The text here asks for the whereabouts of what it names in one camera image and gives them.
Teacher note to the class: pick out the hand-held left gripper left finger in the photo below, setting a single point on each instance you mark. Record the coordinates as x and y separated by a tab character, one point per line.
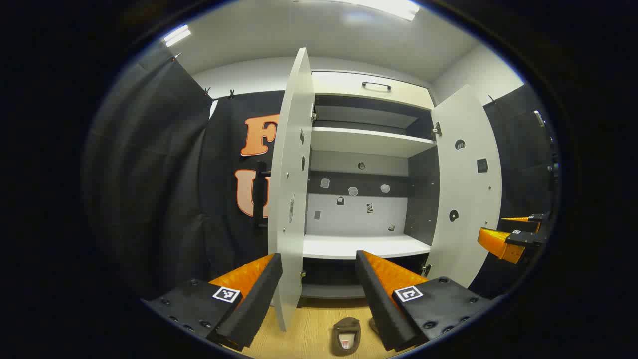
259	294

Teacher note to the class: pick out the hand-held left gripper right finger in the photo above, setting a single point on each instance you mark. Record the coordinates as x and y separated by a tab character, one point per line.
379	299

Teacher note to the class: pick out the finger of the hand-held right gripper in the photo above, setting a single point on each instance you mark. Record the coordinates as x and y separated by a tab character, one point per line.
523	238
536	219

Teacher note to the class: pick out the brown fuzzy shoe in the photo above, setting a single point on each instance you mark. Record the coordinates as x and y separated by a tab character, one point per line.
373	325
346	336

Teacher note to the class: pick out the white shoe cabinet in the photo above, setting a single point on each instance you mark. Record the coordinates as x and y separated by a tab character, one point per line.
359	244

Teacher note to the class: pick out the white cabinet door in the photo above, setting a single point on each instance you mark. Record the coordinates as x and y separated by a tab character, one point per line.
468	199
291	199

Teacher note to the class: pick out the black backdrop cloth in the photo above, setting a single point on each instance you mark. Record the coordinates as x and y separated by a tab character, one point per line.
159	174
518	149

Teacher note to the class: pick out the ceiling light panel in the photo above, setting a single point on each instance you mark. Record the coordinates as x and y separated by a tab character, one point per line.
389	7
177	36

